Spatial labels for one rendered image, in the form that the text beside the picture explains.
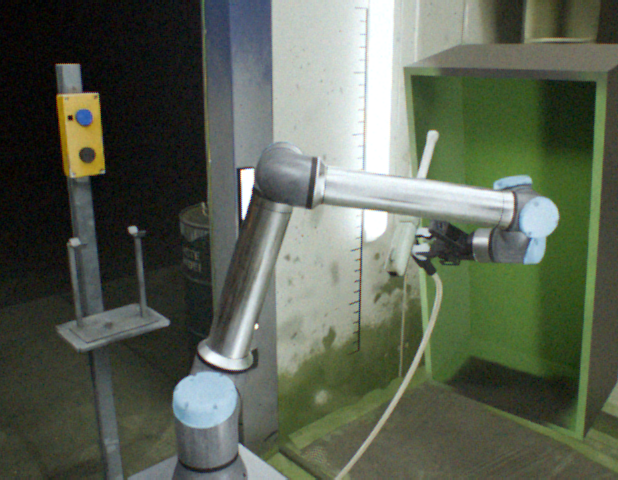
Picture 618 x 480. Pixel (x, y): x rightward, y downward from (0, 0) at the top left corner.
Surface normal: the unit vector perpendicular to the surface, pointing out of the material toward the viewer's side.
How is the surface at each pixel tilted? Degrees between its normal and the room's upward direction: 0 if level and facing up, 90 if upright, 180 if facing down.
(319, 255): 90
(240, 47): 90
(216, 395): 5
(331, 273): 90
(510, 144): 102
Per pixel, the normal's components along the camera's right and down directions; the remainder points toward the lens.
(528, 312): -0.65, 0.40
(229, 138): -0.74, 0.19
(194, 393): 0.00, -0.93
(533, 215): 0.08, 0.29
